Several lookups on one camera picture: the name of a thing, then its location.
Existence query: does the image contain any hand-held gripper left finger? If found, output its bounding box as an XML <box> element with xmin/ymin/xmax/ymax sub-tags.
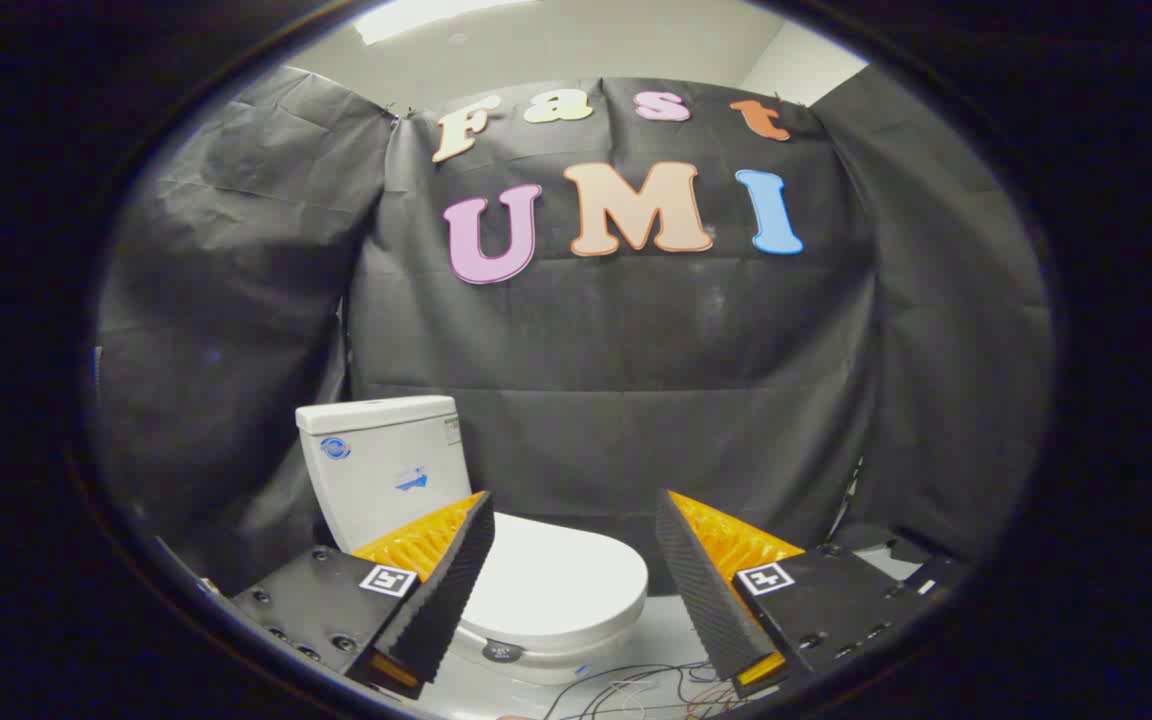
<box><xmin>231</xmin><ymin>490</ymin><xmax>497</xmax><ymax>701</ymax></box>

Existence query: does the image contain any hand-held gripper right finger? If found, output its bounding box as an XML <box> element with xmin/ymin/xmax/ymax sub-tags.
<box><xmin>654</xmin><ymin>488</ymin><xmax>924</xmax><ymax>701</ymax></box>

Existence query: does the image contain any white toilet lid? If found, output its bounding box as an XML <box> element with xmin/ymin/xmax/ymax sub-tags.
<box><xmin>456</xmin><ymin>512</ymin><xmax>650</xmax><ymax>651</ymax></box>

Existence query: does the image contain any white toilet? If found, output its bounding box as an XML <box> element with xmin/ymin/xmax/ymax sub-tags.
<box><xmin>295</xmin><ymin>395</ymin><xmax>649</xmax><ymax>689</ymax></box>

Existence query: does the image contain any black backdrop cloth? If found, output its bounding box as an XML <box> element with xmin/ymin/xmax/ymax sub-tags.
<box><xmin>91</xmin><ymin>65</ymin><xmax>1055</xmax><ymax>601</ymax></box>

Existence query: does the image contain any tangle of thin cables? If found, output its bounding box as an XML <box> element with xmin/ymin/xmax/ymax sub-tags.
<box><xmin>541</xmin><ymin>660</ymin><xmax>767</xmax><ymax>720</ymax></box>

